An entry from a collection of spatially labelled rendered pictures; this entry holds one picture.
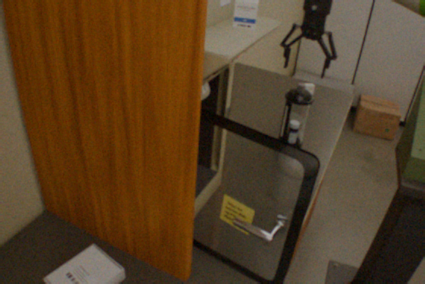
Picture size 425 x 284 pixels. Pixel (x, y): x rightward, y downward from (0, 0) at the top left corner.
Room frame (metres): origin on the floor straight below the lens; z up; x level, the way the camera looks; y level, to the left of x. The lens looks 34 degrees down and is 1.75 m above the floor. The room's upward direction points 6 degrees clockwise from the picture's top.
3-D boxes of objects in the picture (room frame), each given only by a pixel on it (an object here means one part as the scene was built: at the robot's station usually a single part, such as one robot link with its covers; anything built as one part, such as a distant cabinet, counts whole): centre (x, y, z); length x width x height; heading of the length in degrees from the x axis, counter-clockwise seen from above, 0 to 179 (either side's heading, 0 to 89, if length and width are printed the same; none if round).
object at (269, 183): (0.60, -0.04, 1.19); 0.30 x 0.01 x 0.40; 59
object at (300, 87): (1.24, -0.27, 1.18); 0.09 x 0.09 x 0.07
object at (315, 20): (1.24, -0.27, 1.43); 0.08 x 0.07 x 0.09; 68
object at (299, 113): (1.24, -0.27, 1.06); 0.11 x 0.11 x 0.21
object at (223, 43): (0.80, -0.01, 1.46); 0.32 x 0.11 x 0.10; 157
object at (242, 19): (0.85, -0.03, 1.54); 0.05 x 0.05 x 0.06; 86
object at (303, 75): (3.35, -0.93, 0.17); 0.60 x 0.42 x 0.33; 65
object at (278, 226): (0.53, -0.09, 1.20); 0.10 x 0.05 x 0.03; 59
